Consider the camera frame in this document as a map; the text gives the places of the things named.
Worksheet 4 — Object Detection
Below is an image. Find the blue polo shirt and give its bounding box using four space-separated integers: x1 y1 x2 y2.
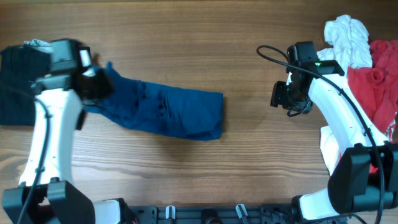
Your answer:
86 62 224 141

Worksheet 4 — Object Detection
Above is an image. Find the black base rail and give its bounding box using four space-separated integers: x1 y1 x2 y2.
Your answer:
130 203 303 224

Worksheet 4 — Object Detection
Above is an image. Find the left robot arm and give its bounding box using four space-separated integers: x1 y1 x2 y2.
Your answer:
2 39 129 223

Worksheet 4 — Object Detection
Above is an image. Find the black camera cable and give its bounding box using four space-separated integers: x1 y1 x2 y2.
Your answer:
17 96 52 224
256 45 386 224

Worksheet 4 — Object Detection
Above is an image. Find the left black camera cable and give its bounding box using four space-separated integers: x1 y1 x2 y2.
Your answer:
17 96 52 224

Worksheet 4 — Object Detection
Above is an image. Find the folded black garment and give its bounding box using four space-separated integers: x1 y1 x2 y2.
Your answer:
1 45 50 126

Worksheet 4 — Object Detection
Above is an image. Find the white garment under black stack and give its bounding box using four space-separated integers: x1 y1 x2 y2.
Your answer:
24 39 53 54

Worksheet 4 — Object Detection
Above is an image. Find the white t-shirt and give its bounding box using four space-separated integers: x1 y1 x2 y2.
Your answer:
317 15 372 174

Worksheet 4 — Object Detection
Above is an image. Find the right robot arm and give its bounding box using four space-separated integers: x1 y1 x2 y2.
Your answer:
270 42 397 223

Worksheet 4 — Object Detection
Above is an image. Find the red t-shirt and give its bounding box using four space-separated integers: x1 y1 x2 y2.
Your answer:
348 40 397 141

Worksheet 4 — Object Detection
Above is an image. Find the right black camera cable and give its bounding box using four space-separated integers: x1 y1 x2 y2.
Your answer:
256 45 386 224

